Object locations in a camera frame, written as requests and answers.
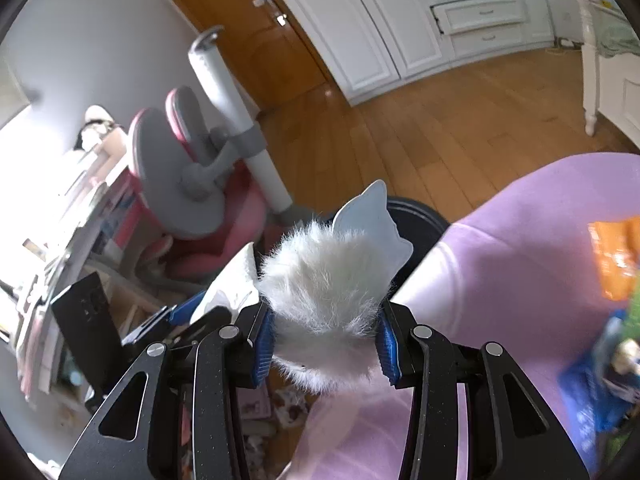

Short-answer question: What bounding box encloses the green cloth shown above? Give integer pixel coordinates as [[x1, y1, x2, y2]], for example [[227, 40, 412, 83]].
[[597, 10, 640, 58]]

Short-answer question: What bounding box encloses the white wardrobe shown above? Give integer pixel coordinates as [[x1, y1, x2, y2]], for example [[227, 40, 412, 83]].
[[255, 0, 556, 106]]

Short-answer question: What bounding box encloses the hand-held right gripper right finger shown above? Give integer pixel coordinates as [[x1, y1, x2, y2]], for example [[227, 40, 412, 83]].
[[377, 300, 591, 480]]

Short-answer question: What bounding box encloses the purple tablecloth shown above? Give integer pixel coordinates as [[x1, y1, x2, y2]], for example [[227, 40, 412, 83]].
[[290, 152, 640, 480]]

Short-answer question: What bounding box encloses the white tower fan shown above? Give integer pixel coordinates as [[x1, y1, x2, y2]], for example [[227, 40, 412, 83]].
[[187, 25, 296, 221]]

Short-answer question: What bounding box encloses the white plush toy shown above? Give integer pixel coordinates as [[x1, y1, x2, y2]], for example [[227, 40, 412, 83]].
[[74, 105, 126, 152]]

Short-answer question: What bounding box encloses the black trash bin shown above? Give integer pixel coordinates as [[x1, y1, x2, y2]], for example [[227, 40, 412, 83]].
[[382, 199, 449, 301]]

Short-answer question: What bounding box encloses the wooden door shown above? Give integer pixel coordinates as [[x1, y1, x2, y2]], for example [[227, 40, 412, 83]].
[[171, 0, 333, 111]]

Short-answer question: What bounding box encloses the open white drawer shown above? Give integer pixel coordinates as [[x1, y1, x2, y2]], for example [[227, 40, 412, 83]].
[[430, 0, 530, 37]]

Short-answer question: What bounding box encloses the white fluffy cat toy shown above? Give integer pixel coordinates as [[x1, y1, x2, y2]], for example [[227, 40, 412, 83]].
[[257, 180, 416, 393]]

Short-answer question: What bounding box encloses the cluttered pink desk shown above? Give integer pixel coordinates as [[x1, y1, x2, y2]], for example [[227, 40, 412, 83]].
[[0, 105, 148, 411]]

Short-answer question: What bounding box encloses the white bed frame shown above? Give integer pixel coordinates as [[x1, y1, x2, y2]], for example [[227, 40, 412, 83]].
[[575, 0, 640, 153]]

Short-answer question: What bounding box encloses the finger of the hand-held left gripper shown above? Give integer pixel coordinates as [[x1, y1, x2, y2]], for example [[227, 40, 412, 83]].
[[120, 287, 208, 348]]

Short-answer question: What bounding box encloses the blue snack packet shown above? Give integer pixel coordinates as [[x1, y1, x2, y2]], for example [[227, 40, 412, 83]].
[[559, 307, 640, 433]]

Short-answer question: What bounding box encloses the pink and grey chair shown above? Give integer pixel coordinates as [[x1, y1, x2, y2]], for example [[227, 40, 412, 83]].
[[125, 85, 281, 291]]

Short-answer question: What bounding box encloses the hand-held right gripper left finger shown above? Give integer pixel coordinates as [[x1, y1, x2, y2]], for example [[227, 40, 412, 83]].
[[59, 302, 275, 480]]

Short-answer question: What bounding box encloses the orange snack packet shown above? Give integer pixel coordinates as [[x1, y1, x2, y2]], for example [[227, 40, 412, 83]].
[[587, 217, 640, 303]]

